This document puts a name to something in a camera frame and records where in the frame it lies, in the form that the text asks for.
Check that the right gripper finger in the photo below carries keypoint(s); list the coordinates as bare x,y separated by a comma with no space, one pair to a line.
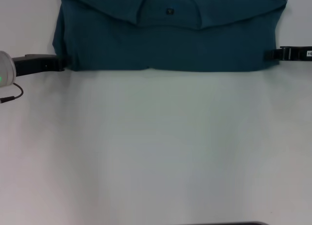
274,54

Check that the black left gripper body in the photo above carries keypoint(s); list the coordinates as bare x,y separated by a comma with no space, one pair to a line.
36,65

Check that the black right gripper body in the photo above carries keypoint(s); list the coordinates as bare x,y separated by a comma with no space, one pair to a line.
296,54

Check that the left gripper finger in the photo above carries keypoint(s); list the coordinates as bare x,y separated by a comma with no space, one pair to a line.
65,63

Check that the teal blue printed t-shirt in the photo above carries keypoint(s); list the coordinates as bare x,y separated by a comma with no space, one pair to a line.
170,44

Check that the dark grey flat panel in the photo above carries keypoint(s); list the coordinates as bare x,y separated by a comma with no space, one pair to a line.
219,223

